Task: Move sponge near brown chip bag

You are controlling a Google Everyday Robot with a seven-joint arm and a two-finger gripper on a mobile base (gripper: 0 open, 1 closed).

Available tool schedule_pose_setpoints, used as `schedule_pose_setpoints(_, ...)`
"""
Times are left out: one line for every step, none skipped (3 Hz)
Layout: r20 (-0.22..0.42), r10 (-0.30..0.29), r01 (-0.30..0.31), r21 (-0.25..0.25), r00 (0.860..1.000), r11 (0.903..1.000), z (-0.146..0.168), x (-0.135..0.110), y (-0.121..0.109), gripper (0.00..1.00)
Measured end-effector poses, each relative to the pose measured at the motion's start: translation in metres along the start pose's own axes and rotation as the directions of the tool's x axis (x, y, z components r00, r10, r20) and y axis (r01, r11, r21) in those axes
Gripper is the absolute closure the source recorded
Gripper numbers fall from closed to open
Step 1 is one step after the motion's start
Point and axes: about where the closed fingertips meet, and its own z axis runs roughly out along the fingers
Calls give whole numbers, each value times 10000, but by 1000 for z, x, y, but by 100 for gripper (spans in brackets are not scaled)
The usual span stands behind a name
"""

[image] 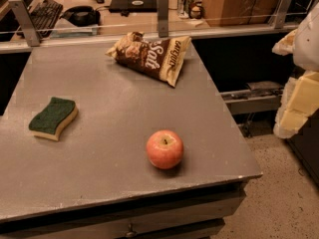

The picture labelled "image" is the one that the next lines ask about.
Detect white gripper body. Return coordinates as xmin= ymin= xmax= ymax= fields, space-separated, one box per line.
xmin=293 ymin=3 xmax=319 ymax=72

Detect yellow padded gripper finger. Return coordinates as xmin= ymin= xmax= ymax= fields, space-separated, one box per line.
xmin=273 ymin=72 xmax=319 ymax=138
xmin=272 ymin=30 xmax=297 ymax=56

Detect green and yellow sponge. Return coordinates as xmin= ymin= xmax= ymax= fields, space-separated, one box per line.
xmin=29 ymin=97 xmax=79 ymax=141

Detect brown chip bag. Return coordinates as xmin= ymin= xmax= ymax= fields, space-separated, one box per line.
xmin=106 ymin=32 xmax=191 ymax=87

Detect small dark jar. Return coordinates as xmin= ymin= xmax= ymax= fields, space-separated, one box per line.
xmin=190 ymin=6 xmax=202 ymax=19

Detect metal can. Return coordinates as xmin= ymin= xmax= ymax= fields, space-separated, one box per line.
xmin=177 ymin=0 xmax=193 ymax=18

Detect black laptop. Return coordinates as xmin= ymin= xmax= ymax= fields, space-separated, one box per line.
xmin=109 ymin=0 xmax=158 ymax=13

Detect red apple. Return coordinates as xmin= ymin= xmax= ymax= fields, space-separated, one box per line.
xmin=146 ymin=129 xmax=183 ymax=169

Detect black headphones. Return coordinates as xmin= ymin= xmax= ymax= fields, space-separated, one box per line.
xmin=62 ymin=6 xmax=101 ymax=27

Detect black keyboard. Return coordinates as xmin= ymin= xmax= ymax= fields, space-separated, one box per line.
xmin=29 ymin=0 xmax=63 ymax=38

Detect grey metal rail frame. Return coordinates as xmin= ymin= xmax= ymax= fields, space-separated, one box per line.
xmin=221 ymin=81 xmax=284 ymax=115

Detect right metal bracket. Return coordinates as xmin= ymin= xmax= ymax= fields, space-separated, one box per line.
xmin=272 ymin=0 xmax=292 ymax=29

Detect metal bracket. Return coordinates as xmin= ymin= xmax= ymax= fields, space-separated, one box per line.
xmin=157 ymin=0 xmax=168 ymax=38
xmin=272 ymin=0 xmax=292 ymax=29
xmin=9 ymin=0 xmax=41 ymax=47

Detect middle metal bracket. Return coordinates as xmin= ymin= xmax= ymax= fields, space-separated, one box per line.
xmin=157 ymin=0 xmax=168 ymax=38

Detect drawer handle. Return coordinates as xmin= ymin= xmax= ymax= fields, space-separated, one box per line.
xmin=125 ymin=224 xmax=138 ymax=239

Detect left metal bracket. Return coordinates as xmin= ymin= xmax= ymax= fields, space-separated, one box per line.
xmin=9 ymin=0 xmax=41 ymax=47

